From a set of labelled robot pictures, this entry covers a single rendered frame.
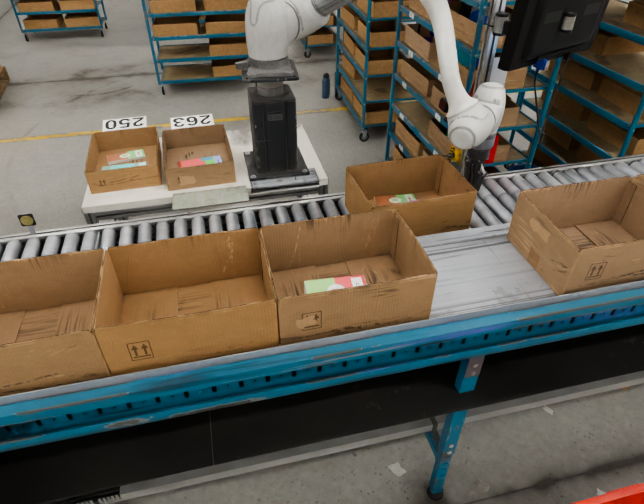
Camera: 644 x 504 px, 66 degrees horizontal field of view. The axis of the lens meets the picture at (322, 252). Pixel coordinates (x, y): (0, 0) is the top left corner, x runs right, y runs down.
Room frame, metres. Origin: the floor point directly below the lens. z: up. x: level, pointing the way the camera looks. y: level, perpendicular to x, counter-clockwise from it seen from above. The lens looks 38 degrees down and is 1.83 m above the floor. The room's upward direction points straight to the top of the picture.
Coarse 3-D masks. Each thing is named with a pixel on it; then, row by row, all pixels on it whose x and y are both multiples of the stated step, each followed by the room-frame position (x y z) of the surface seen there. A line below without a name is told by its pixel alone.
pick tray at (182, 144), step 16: (192, 128) 2.17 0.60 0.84; (208, 128) 2.19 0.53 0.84; (224, 128) 2.16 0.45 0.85; (176, 144) 2.14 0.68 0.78; (192, 144) 2.16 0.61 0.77; (208, 144) 2.18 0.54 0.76; (224, 144) 2.18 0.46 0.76; (176, 160) 2.02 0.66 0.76; (224, 160) 2.02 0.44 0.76; (176, 176) 1.78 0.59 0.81; (192, 176) 1.79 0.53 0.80; (208, 176) 1.81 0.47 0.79; (224, 176) 1.83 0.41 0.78
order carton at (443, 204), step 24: (360, 168) 1.68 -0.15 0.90; (384, 168) 1.70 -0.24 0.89; (408, 168) 1.73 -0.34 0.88; (432, 168) 1.76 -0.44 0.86; (360, 192) 1.49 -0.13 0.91; (384, 192) 1.71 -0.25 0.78; (408, 192) 1.73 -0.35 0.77; (432, 192) 1.74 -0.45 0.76; (456, 192) 1.61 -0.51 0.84; (408, 216) 1.42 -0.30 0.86; (432, 216) 1.44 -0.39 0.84; (456, 216) 1.47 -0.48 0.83
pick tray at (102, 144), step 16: (144, 128) 2.17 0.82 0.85; (96, 144) 2.10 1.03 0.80; (112, 144) 2.12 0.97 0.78; (128, 144) 2.14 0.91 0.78; (144, 144) 2.16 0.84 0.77; (96, 160) 2.00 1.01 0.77; (144, 160) 2.02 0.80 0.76; (160, 160) 2.00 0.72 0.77; (96, 176) 1.75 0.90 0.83; (112, 176) 1.77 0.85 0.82; (128, 176) 1.78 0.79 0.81; (144, 176) 1.80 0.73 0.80; (160, 176) 1.84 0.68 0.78; (96, 192) 1.75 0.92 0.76
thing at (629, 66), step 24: (600, 24) 2.84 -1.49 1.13; (624, 24) 2.81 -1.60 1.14; (528, 72) 3.32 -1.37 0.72; (600, 72) 2.73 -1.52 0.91; (624, 72) 2.65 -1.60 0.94; (576, 96) 2.85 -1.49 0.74; (600, 96) 2.84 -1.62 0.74; (552, 120) 2.98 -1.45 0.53; (624, 120) 2.50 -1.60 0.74; (552, 144) 3.03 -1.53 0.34; (600, 144) 2.62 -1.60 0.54; (624, 144) 2.41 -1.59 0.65
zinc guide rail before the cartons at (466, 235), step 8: (504, 224) 1.33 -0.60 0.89; (448, 232) 1.29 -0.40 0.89; (456, 232) 1.29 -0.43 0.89; (464, 232) 1.29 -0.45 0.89; (472, 232) 1.29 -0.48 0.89; (480, 232) 1.29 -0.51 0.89; (488, 232) 1.29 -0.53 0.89; (496, 232) 1.29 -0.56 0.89; (504, 232) 1.29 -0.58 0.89; (424, 240) 1.24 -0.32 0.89; (432, 240) 1.24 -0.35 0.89; (440, 240) 1.24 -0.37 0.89; (448, 240) 1.24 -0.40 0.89; (456, 240) 1.24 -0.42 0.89; (464, 240) 1.25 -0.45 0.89; (472, 240) 1.26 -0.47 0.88
